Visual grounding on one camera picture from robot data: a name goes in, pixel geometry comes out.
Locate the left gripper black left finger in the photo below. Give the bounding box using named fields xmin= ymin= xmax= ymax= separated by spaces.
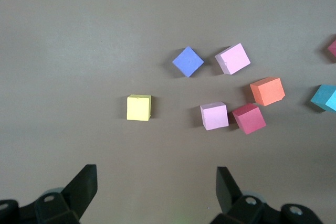
xmin=0 ymin=164 xmax=98 ymax=224

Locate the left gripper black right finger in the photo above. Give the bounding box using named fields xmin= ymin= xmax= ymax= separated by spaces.
xmin=209 ymin=166 xmax=322 ymax=224

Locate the red foam cube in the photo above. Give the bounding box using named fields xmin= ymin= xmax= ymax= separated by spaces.
xmin=232 ymin=103 xmax=267 ymax=135
xmin=327 ymin=39 xmax=336 ymax=57

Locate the orange foam cube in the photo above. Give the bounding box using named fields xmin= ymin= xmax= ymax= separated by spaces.
xmin=249 ymin=77 xmax=286 ymax=107

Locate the teal foam cube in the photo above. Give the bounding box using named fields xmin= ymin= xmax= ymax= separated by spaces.
xmin=310 ymin=84 xmax=336 ymax=113

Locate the pink foam cube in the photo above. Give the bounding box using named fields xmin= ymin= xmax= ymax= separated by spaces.
xmin=199 ymin=101 xmax=229 ymax=131
xmin=214 ymin=42 xmax=251 ymax=76

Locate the yellow foam cube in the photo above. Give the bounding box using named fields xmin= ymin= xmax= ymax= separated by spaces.
xmin=126 ymin=94 xmax=152 ymax=122

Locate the purple foam cube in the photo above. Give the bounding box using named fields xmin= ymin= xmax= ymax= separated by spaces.
xmin=172 ymin=46 xmax=205 ymax=78

